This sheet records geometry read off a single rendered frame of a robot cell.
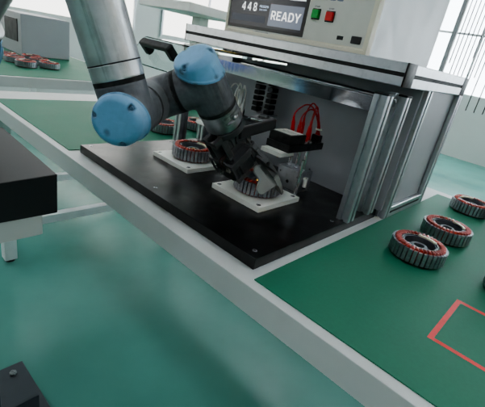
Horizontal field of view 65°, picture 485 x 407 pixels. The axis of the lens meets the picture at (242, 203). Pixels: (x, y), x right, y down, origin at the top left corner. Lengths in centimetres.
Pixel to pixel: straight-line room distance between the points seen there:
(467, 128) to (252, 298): 678
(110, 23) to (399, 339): 58
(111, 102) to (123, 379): 107
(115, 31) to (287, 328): 47
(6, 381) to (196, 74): 114
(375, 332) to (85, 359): 112
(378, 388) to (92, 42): 57
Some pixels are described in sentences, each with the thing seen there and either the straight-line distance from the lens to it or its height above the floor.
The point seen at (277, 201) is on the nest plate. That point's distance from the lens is 86.
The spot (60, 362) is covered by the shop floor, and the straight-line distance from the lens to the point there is 152.
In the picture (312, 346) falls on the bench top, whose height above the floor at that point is 73.
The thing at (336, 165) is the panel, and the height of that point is 84.
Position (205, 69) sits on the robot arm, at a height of 104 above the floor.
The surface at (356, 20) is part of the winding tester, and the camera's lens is 92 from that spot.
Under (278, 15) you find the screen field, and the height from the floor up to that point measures 117.
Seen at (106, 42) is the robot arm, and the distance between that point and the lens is 57.
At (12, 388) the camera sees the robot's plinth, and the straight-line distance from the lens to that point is 146.
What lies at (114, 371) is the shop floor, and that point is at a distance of 148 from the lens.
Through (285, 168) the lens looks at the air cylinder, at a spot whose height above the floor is 82.
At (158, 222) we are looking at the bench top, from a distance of 76.
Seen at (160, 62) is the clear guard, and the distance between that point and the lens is 91.
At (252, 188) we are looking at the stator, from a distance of 84.
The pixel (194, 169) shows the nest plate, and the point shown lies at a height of 78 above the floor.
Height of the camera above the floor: 109
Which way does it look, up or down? 22 degrees down
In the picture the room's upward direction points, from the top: 11 degrees clockwise
